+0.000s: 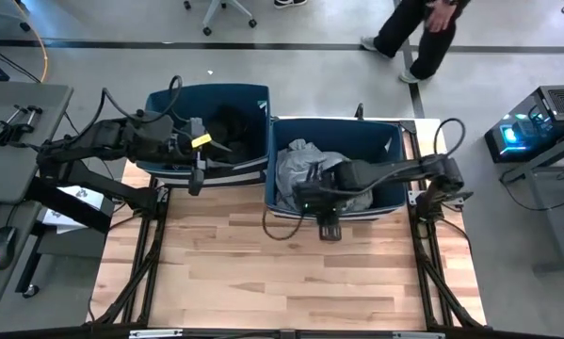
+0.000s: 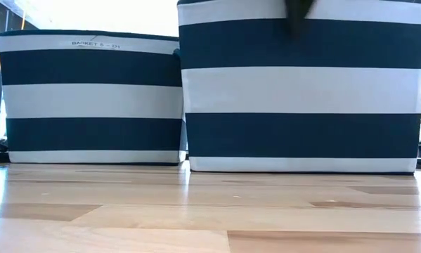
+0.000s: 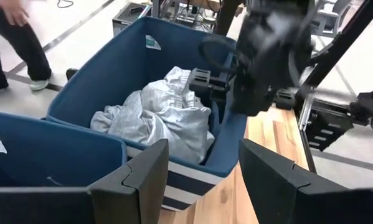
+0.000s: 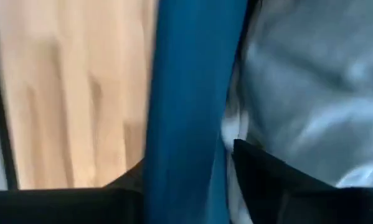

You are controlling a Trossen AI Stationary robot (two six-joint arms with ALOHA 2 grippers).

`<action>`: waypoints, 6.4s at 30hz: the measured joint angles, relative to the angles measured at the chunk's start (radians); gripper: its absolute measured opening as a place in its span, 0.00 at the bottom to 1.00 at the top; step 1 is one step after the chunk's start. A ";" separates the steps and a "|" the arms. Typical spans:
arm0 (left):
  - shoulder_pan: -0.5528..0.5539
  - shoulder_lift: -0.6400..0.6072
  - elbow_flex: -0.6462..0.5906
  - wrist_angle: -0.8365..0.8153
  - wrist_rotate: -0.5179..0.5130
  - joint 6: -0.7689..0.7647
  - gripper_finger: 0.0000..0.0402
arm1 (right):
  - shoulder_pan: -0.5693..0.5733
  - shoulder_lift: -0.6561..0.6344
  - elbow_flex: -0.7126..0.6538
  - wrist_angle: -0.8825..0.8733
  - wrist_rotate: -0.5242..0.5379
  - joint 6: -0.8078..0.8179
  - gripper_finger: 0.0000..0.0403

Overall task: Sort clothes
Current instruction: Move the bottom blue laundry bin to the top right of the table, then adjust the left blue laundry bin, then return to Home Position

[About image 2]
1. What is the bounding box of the striped fabric basket without label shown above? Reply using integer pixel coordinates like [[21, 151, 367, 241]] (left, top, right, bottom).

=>
[[176, 0, 421, 176]]

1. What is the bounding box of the striped fabric basket with label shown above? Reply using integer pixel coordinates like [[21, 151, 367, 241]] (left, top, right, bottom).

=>
[[0, 30, 187, 166]]

